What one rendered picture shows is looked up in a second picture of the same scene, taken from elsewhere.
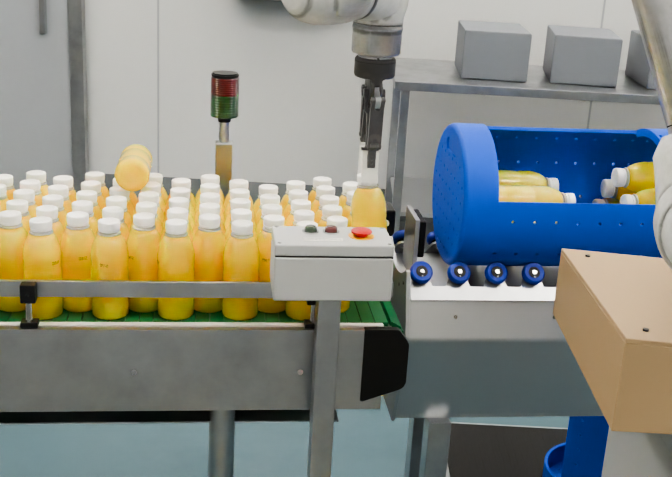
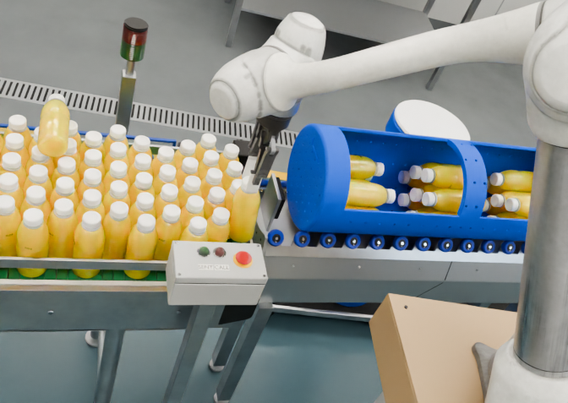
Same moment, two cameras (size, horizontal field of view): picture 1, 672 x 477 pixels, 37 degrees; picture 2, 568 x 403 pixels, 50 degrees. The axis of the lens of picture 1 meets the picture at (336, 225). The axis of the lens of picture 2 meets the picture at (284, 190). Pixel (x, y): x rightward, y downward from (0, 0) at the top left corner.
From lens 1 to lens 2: 91 cm
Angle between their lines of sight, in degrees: 28
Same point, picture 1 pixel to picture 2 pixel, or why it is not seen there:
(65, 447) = not seen: outside the picture
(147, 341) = (62, 296)
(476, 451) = not seen: hidden behind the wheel
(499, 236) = (337, 227)
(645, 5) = (537, 281)
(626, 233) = (423, 230)
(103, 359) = (25, 305)
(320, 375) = (194, 331)
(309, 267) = (200, 289)
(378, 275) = (251, 292)
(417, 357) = not seen: hidden behind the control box
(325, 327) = (204, 309)
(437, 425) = (264, 309)
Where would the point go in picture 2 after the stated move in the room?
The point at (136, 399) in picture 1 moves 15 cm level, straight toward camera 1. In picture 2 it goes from (51, 324) to (52, 382)
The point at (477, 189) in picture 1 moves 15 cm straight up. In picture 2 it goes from (330, 201) to (352, 156)
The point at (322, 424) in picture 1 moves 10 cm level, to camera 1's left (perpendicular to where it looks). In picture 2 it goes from (191, 352) to (150, 349)
